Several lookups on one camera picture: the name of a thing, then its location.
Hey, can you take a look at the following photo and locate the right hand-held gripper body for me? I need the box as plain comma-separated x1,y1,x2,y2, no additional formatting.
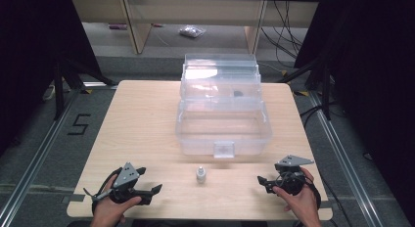
273,155,315,197

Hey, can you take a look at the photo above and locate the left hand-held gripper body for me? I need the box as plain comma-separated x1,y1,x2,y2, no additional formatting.
107,161,155,206

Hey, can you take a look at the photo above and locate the person's right hand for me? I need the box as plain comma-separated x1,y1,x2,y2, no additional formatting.
271,166,323,227

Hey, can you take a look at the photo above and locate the person's left hand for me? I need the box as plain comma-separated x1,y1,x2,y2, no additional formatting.
89,173,143,227

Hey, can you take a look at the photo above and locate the small white bottle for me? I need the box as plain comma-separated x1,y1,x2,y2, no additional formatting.
195,165,208,185

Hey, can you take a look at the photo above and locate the clear plastic storage box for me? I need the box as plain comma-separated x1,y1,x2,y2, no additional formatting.
174,53,273,159

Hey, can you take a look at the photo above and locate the black metal stand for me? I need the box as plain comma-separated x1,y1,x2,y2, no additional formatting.
53,56,117,121
276,56,333,121

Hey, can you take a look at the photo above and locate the dark curtain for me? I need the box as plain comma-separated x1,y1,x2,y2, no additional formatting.
0,0,103,158
294,0,415,220

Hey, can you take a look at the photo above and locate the light wooden shelf unit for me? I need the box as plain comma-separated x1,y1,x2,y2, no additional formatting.
70,0,319,56

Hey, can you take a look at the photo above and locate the clear plastic bag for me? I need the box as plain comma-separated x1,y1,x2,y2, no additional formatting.
178,24,208,39

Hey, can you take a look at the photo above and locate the aluminium floor rail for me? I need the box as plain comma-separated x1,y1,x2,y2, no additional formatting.
0,89,82,227
308,90,386,227

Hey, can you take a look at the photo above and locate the black floor cable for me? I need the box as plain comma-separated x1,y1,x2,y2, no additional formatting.
299,102,329,128

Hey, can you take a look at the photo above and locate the bundle of black cables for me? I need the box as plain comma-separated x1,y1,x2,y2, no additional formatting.
259,0,305,61

